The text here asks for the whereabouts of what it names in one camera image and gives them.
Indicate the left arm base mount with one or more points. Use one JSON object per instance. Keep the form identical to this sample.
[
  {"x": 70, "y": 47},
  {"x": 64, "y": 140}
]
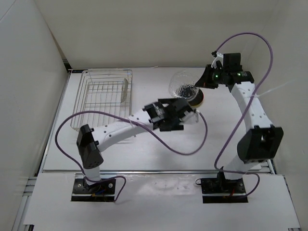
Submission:
[{"x": 103, "y": 191}]

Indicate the metal wire dish rack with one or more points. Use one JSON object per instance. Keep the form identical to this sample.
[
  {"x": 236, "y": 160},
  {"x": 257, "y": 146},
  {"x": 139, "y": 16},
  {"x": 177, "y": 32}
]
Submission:
[{"x": 100, "y": 90}]

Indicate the black plate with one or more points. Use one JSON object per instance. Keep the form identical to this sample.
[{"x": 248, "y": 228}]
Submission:
[{"x": 198, "y": 98}]

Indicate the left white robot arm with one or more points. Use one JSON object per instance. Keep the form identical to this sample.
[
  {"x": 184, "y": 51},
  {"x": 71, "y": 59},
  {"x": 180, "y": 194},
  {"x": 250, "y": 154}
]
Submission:
[{"x": 91, "y": 142}]

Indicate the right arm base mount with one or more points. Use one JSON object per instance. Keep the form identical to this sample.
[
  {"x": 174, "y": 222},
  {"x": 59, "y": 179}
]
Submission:
[{"x": 219, "y": 190}]

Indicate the green plate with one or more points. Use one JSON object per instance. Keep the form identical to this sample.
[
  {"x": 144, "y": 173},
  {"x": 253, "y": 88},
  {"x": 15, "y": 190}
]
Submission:
[{"x": 196, "y": 105}]

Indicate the white zip tie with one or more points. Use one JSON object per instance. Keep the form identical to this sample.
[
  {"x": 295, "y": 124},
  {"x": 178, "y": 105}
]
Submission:
[{"x": 272, "y": 89}]

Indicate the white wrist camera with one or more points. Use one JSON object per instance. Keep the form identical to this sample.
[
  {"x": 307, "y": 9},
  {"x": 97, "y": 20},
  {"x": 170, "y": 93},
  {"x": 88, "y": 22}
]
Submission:
[
  {"x": 218, "y": 60},
  {"x": 190, "y": 118}
]

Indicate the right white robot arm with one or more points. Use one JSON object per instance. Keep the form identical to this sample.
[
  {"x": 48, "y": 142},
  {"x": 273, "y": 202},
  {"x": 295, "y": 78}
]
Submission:
[{"x": 262, "y": 139}]

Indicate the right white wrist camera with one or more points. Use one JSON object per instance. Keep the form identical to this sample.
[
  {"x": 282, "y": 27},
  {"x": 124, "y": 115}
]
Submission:
[{"x": 218, "y": 60}]

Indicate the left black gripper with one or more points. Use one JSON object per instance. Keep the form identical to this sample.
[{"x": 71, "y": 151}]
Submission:
[{"x": 175, "y": 125}]

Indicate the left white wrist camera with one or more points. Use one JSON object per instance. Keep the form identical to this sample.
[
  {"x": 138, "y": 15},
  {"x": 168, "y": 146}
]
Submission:
[{"x": 190, "y": 118}]

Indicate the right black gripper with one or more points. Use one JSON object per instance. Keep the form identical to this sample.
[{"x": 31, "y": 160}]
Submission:
[{"x": 204, "y": 81}]

